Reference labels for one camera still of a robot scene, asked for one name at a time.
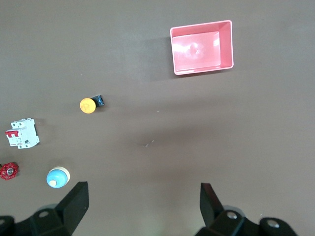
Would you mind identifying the yellow push button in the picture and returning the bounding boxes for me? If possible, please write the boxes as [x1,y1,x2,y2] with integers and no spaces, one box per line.
[79,94,106,115]

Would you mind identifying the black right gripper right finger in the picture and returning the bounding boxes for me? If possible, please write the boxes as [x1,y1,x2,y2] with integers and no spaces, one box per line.
[195,182,299,236]

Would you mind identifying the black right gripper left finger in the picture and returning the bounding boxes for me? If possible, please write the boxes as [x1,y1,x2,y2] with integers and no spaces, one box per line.
[0,181,90,236]

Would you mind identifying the blue round bell button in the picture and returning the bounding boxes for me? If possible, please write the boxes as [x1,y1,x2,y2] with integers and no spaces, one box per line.
[46,166,71,189]

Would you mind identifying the white circuit breaker red switch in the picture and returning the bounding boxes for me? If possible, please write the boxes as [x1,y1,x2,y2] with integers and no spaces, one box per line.
[5,118,41,150]

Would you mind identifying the pink plastic bin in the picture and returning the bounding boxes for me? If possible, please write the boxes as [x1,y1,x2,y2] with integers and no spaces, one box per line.
[169,20,234,76]

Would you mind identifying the brass valve red handwheel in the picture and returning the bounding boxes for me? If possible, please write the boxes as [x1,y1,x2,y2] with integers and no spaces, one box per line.
[0,161,20,181]

